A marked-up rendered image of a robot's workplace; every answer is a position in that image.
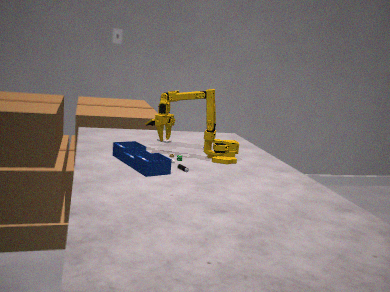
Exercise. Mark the black aa battery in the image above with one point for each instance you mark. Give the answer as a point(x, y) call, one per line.
point(185, 169)

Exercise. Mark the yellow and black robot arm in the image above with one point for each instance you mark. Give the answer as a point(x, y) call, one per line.
point(224, 150)

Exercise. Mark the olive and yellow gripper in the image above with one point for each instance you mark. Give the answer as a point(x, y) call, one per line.
point(159, 122)

